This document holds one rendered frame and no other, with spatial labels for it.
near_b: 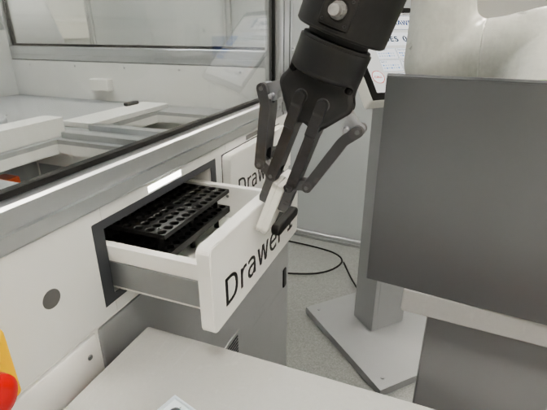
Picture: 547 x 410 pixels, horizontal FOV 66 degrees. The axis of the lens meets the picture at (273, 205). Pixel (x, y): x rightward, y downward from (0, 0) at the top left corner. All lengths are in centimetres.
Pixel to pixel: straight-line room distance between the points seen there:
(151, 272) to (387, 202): 35
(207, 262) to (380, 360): 127
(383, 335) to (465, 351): 97
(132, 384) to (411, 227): 43
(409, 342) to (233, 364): 127
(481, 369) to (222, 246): 52
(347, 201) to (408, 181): 171
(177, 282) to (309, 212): 197
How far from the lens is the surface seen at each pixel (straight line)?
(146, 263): 53
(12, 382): 41
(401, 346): 173
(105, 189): 53
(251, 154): 84
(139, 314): 64
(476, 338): 78
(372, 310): 170
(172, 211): 61
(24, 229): 46
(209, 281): 46
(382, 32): 42
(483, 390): 85
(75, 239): 51
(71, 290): 53
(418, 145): 61
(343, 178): 230
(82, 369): 58
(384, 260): 69
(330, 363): 167
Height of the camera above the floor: 114
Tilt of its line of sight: 23 degrees down
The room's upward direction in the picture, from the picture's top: straight up
